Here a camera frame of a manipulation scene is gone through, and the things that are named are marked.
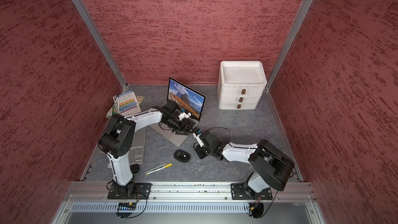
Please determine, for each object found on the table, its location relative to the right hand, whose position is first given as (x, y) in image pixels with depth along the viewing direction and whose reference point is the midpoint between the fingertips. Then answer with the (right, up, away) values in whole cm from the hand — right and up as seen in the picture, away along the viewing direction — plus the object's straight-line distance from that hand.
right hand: (197, 152), depth 87 cm
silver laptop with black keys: (-4, +29, +8) cm, 31 cm away
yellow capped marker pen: (-17, -6, -6) cm, 19 cm away
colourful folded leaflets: (-52, +27, +19) cm, 62 cm away
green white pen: (-22, -6, -7) cm, 24 cm away
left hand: (-4, +10, -1) cm, 11 cm away
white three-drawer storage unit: (+26, +39, 0) cm, 47 cm away
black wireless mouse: (-8, -1, -4) cm, 9 cm away
